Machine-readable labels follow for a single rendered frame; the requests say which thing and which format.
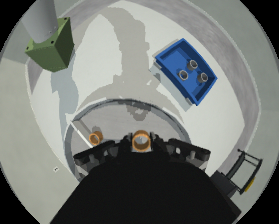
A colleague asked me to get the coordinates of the grey round turntable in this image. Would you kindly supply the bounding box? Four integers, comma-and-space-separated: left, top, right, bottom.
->
63, 96, 194, 183

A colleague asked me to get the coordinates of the bronze bushing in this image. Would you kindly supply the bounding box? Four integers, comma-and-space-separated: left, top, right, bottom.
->
132, 130, 151, 152
89, 131, 103, 145

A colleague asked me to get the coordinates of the blue plastic crate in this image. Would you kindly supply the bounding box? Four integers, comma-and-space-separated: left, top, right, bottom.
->
153, 38, 218, 106

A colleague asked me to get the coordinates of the grey metal ring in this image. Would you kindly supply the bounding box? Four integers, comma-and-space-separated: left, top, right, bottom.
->
187, 60, 197, 71
197, 73, 208, 83
177, 70, 188, 81

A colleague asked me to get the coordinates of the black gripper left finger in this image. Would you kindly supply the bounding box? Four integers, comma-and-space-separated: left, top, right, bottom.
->
73, 133, 133, 178

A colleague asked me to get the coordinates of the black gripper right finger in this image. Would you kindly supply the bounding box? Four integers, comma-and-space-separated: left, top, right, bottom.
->
150, 132, 211, 172

